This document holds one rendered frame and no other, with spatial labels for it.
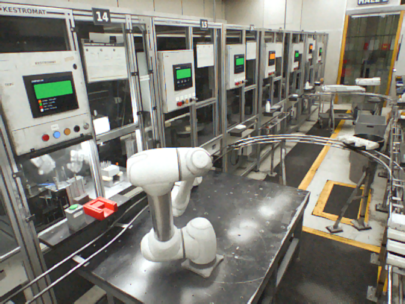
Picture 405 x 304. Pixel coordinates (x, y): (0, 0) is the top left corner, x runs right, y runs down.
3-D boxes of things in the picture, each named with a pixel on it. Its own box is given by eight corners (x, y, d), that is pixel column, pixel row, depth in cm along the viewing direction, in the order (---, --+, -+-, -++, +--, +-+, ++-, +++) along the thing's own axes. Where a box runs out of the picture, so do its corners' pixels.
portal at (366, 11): (386, 107, 797) (405, 5, 705) (334, 104, 866) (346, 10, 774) (386, 107, 804) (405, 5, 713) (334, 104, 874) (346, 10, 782)
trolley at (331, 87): (318, 129, 621) (323, 85, 587) (315, 123, 672) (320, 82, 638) (362, 131, 600) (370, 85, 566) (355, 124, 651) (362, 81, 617)
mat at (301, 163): (295, 209, 328) (295, 207, 328) (248, 196, 359) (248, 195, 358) (351, 110, 787) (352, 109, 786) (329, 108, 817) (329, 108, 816)
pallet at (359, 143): (335, 145, 297) (337, 136, 294) (345, 142, 303) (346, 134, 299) (367, 155, 266) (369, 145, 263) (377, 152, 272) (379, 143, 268)
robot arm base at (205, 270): (227, 254, 164) (227, 246, 162) (208, 279, 146) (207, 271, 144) (201, 243, 173) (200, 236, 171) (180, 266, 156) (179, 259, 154)
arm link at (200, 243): (219, 262, 150) (219, 227, 142) (185, 268, 147) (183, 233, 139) (213, 242, 165) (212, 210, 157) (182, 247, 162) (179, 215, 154)
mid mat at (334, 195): (366, 229, 287) (366, 228, 287) (310, 215, 315) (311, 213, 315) (372, 188, 366) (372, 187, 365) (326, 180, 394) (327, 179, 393)
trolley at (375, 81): (377, 121, 667) (385, 79, 633) (350, 119, 691) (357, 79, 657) (373, 113, 739) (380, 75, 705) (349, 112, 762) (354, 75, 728)
